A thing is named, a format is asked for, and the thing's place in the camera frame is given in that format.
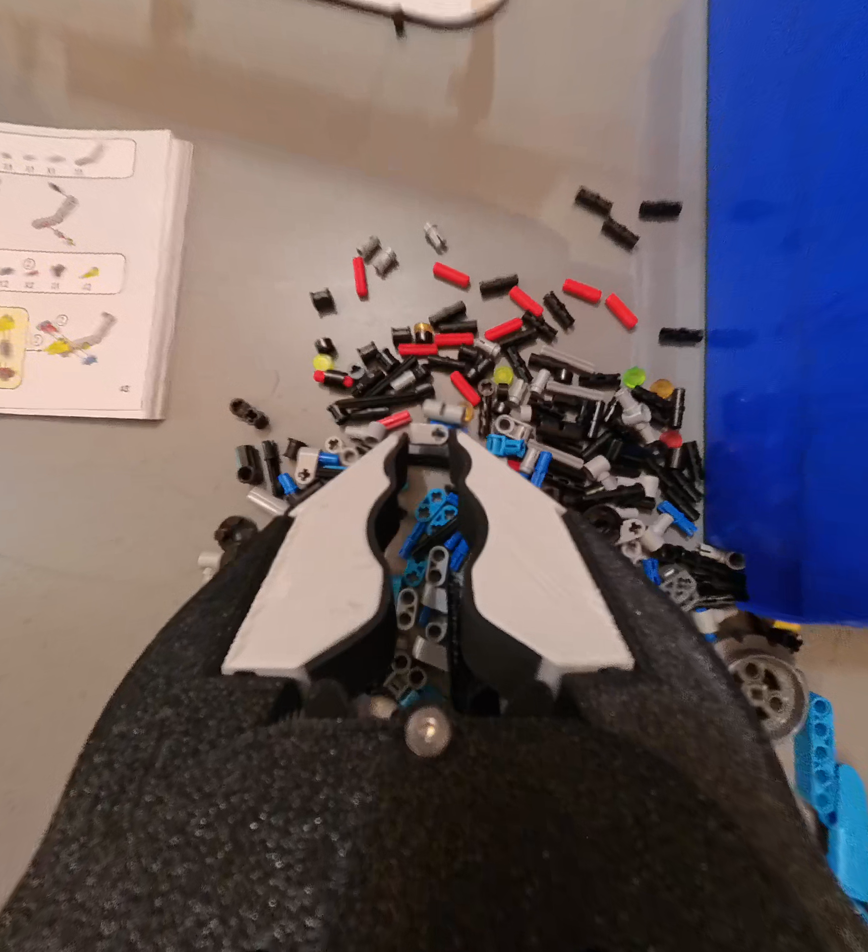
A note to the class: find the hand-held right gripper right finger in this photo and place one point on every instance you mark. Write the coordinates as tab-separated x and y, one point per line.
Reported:
545	587

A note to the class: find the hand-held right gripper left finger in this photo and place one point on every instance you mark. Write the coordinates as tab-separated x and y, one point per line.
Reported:
315	587

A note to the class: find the pile of small bricks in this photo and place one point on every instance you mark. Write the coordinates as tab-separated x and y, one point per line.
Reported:
575	416

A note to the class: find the instruction booklet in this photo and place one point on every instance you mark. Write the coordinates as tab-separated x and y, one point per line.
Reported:
69	260

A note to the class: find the grey toy wheel hub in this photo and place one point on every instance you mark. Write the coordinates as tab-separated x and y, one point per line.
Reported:
768	692

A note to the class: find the blue plastic bin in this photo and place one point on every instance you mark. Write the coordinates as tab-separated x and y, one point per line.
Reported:
805	297

